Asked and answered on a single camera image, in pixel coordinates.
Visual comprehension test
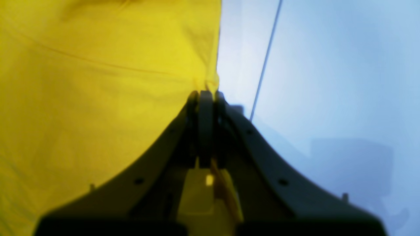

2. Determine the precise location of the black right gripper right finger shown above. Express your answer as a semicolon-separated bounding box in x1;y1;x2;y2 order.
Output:
206;91;386;236

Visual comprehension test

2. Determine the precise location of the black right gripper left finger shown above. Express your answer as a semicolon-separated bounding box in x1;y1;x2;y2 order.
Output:
34;91;207;236

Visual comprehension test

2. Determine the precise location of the yellow T-shirt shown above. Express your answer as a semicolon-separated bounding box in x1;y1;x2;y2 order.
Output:
1;0;222;236

